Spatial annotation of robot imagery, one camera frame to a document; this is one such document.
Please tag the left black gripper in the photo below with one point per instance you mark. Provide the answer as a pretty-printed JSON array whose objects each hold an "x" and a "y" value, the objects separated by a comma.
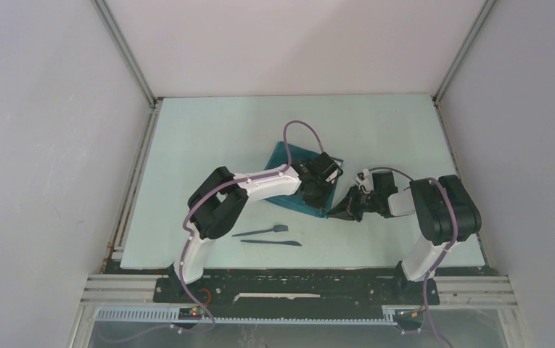
[{"x": 321, "y": 202}]

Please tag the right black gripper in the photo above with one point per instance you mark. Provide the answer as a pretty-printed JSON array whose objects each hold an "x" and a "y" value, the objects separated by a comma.
[{"x": 348, "y": 206}]

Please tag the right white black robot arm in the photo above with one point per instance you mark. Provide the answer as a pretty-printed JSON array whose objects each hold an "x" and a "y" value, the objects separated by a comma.
[{"x": 445, "y": 212}]

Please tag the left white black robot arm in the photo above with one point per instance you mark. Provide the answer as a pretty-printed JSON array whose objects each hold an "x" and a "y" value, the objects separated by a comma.
[{"x": 217, "y": 204}]

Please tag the dark plastic knife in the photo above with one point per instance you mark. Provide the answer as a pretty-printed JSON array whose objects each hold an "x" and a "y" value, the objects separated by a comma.
[{"x": 285, "y": 243}]

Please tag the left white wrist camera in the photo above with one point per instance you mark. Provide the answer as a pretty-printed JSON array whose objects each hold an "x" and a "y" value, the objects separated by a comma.
[{"x": 335, "y": 174}]

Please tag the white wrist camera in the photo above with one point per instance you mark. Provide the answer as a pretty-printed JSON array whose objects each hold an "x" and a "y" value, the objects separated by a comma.
[
  {"x": 335, "y": 174},
  {"x": 364, "y": 180}
]

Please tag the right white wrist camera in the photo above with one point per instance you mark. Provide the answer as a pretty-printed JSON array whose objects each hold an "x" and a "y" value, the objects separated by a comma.
[{"x": 364, "y": 180}]

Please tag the white slotted cable duct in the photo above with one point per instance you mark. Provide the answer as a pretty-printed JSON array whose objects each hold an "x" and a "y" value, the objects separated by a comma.
[{"x": 178, "y": 315}]

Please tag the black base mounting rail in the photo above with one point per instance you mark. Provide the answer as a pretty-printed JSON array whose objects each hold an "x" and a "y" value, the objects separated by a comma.
[{"x": 297, "y": 293}]

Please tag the aluminium frame extrusion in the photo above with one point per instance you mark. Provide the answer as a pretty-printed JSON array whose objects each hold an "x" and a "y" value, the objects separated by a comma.
[{"x": 105, "y": 291}]

